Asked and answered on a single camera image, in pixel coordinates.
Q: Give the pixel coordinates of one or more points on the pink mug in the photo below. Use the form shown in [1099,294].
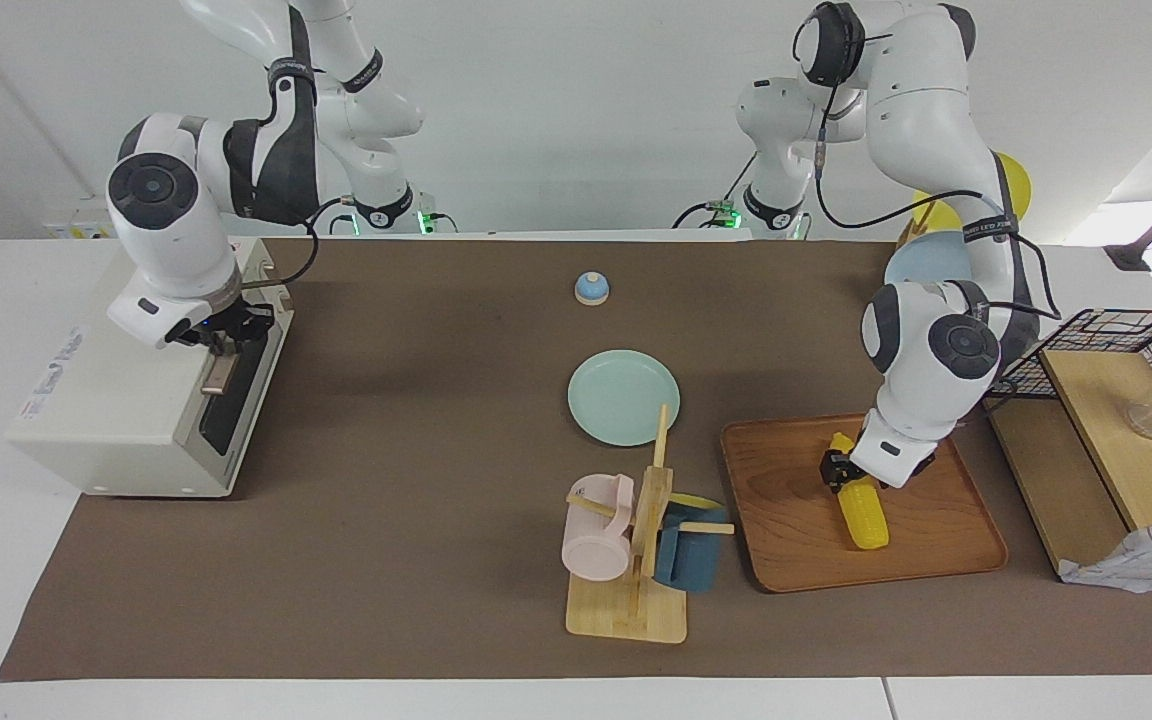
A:
[596,545]

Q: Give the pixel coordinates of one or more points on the brown table mat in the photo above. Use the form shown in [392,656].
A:
[386,560]

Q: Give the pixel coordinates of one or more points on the wooden shelf unit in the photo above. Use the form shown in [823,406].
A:
[1126,460]

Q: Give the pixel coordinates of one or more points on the cream toaster oven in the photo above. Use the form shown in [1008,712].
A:
[106,420]

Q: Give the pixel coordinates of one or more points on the brown wooden serving tray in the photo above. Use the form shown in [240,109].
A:
[796,540]

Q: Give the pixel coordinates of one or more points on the yellow corn cob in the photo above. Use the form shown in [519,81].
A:
[866,520]

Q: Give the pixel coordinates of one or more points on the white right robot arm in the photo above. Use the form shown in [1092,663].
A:
[176,240]

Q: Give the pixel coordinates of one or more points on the white wall socket strip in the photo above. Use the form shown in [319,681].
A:
[81,230]

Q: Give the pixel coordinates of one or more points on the wooden mug tree stand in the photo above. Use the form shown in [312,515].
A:
[626,610]

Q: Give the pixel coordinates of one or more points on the light blue plate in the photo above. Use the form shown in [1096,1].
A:
[926,262]

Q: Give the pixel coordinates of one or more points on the blue bell wooden knob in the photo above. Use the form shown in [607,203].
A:
[591,288]

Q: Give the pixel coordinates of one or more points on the wooden dish rack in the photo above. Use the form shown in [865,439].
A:
[914,228]

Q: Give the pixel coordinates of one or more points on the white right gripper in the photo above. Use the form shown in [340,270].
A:
[141,320]

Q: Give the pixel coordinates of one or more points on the white plastic wrap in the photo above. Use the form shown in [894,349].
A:
[1146,560]

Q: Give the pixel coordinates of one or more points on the dark blue mug yellow inside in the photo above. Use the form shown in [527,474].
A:
[686,560]

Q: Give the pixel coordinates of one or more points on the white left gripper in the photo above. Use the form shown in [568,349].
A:
[891,450]

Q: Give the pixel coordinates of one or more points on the yellow plate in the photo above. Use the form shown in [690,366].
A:
[1014,185]

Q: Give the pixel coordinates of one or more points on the pale green round plate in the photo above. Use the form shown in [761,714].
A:
[621,395]

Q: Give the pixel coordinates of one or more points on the clear glass cup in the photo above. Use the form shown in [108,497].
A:
[1149,420]

